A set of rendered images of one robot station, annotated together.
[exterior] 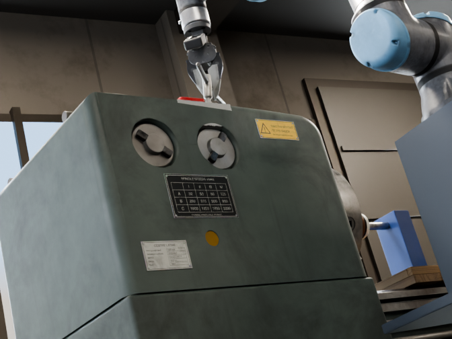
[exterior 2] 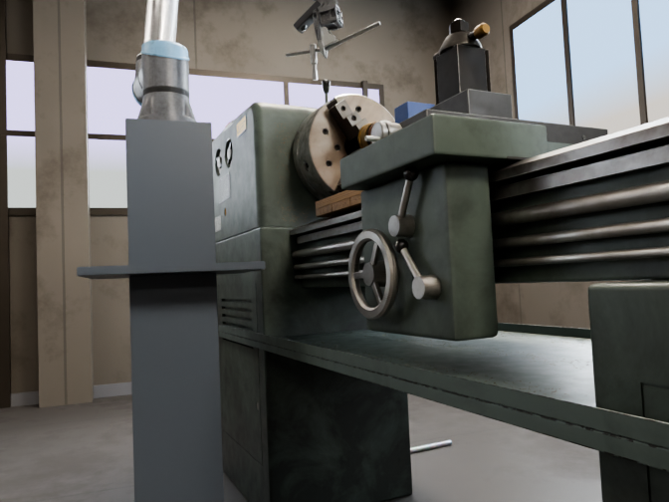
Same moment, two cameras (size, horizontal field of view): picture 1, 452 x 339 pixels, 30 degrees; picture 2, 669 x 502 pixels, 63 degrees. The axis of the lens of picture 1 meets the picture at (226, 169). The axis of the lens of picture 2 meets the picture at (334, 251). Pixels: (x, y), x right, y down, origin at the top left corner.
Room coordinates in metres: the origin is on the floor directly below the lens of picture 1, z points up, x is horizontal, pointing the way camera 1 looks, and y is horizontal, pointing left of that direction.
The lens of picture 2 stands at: (2.40, -1.73, 0.70)
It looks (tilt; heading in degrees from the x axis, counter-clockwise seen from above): 3 degrees up; 106
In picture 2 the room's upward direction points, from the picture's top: 3 degrees counter-clockwise
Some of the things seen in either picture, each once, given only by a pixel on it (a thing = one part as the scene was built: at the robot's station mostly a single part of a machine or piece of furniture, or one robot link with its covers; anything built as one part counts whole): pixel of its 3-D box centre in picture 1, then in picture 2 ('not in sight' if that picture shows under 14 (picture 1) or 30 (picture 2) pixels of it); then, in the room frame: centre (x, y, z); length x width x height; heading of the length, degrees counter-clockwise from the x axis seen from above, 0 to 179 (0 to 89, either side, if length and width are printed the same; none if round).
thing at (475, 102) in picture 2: not in sight; (455, 121); (2.35, -0.64, 1.00); 0.20 x 0.10 x 0.05; 131
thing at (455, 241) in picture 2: not in sight; (411, 254); (2.27, -0.79, 0.73); 0.27 x 0.12 x 0.27; 131
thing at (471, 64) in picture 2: not in sight; (462, 80); (2.37, -0.66, 1.07); 0.07 x 0.07 x 0.10; 41
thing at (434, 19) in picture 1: (431, 50); (164, 69); (1.62, -0.48, 1.27); 0.13 x 0.12 x 0.14; 133
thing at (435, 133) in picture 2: not in sight; (504, 164); (2.44, -0.67, 0.89); 0.53 x 0.30 x 0.06; 41
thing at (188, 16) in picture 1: (194, 21); not in sight; (1.92, -0.02, 1.67); 0.08 x 0.08 x 0.05
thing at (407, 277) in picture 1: (401, 295); (404, 202); (2.21, -0.35, 0.88); 0.36 x 0.30 x 0.04; 41
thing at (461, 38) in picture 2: not in sight; (459, 45); (2.37, -0.66, 1.13); 0.08 x 0.08 x 0.03
